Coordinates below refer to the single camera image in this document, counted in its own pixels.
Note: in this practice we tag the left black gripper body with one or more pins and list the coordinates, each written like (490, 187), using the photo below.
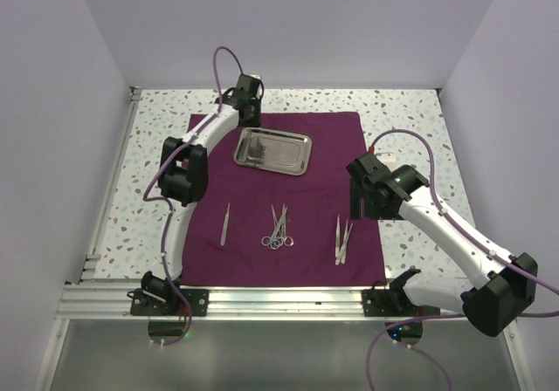
(253, 120)

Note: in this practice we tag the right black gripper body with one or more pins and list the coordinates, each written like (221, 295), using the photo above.
(372, 210)

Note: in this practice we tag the stainless steel instrument tray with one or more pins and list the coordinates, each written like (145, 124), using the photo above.
(276, 151)

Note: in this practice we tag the steel tweezers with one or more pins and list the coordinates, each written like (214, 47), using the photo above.
(350, 225)
(340, 237)

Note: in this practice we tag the purple surgical drape cloth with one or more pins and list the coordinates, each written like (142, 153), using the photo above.
(313, 200)

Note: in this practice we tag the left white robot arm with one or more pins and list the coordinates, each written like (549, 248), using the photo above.
(183, 176)

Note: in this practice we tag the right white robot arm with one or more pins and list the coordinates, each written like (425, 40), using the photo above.
(498, 286)

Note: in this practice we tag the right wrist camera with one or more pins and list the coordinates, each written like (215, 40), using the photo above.
(367, 170)

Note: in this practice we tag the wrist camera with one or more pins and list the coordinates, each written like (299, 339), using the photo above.
(367, 170)
(249, 87)

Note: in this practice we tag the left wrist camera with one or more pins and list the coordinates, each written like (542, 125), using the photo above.
(249, 87)

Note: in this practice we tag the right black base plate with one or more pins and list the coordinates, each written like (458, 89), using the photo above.
(389, 303)

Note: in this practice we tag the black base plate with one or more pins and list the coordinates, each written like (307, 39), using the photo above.
(194, 302)
(389, 303)

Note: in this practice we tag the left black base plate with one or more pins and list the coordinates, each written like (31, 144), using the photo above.
(194, 302)

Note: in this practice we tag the aluminium left side rail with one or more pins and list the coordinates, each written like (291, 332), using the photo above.
(93, 253)

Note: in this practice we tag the aluminium rail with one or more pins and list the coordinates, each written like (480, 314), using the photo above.
(109, 301)
(93, 253)

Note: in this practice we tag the aluminium front rail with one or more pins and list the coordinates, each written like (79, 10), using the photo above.
(109, 301)

